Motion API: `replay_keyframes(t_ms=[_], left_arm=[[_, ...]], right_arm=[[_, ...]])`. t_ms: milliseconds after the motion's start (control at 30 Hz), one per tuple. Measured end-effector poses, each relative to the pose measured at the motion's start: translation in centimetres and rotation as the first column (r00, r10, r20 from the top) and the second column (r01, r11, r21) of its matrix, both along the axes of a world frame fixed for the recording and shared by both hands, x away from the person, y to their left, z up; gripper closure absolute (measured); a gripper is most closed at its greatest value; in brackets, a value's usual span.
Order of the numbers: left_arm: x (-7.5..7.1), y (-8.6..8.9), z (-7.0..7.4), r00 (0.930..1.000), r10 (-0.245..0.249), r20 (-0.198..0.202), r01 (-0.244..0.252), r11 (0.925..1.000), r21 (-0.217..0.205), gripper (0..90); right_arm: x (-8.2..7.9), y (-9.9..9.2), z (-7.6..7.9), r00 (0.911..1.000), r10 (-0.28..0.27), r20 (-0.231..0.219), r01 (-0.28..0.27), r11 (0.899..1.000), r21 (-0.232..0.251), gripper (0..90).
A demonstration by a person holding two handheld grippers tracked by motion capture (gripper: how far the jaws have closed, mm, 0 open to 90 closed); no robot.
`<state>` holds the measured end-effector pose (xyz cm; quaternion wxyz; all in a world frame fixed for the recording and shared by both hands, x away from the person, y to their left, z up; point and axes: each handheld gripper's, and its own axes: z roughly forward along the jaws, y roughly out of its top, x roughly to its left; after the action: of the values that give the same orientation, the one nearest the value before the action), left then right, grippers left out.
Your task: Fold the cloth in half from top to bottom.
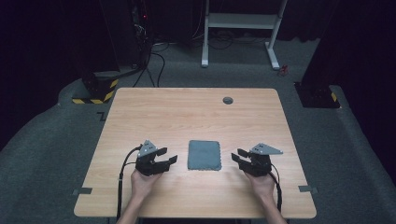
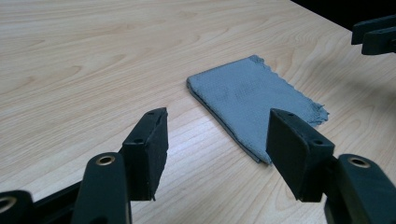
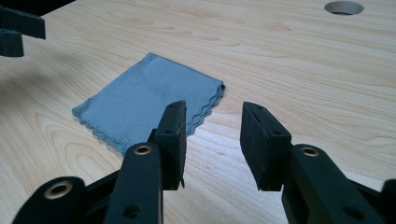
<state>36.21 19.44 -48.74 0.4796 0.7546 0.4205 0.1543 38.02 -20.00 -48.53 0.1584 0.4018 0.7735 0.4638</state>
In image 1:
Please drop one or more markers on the grey tape strip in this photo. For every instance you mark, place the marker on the grey tape strip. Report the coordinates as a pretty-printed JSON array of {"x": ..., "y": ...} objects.
[
  {"x": 308, "y": 189},
  {"x": 82, "y": 191}
]

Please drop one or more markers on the dark curtain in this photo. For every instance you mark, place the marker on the dark curtain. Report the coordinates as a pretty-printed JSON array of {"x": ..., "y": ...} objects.
[
  {"x": 358, "y": 46},
  {"x": 46, "y": 46}
]

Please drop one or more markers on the black yellow striped stand base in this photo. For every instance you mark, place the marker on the black yellow striped stand base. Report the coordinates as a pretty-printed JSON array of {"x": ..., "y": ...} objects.
[{"x": 99, "y": 88}]

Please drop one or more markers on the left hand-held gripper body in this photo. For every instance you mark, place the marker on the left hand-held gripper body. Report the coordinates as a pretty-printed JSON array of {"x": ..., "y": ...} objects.
[{"x": 149, "y": 163}]

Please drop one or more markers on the white metal stand frame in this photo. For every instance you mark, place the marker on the white metal stand frame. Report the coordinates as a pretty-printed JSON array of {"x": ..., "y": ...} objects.
[{"x": 241, "y": 21}]

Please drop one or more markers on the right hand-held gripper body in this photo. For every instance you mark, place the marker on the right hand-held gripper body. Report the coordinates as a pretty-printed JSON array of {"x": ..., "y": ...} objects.
[{"x": 260, "y": 165}]

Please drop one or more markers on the dark equipment rack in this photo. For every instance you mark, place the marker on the dark equipment rack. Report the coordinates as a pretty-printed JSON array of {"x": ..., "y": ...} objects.
[{"x": 141, "y": 28}]

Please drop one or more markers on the grey cloth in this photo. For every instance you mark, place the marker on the grey cloth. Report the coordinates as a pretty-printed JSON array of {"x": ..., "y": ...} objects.
[{"x": 204, "y": 155}]

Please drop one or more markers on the grey round table grommet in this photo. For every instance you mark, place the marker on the grey round table grommet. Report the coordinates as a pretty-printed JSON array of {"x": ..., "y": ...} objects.
[{"x": 228, "y": 100}]

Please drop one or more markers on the person's left hand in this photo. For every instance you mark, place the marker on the person's left hand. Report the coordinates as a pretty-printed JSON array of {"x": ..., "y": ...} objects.
[{"x": 144, "y": 185}]

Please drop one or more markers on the small red floor item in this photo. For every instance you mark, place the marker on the small red floor item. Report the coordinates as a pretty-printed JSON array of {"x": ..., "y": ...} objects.
[{"x": 282, "y": 70}]

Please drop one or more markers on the person's right hand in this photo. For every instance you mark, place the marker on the person's right hand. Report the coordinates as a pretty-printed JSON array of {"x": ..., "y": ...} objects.
[{"x": 263, "y": 186}]

